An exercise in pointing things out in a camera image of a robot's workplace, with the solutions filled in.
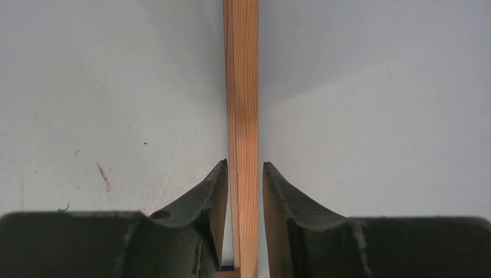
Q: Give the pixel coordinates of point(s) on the wooden picture frame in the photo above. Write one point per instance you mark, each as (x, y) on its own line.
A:
(240, 25)

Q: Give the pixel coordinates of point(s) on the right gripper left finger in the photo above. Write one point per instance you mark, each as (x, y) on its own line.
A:
(182, 239)

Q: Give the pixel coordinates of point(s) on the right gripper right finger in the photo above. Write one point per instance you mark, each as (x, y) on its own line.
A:
(305, 239)

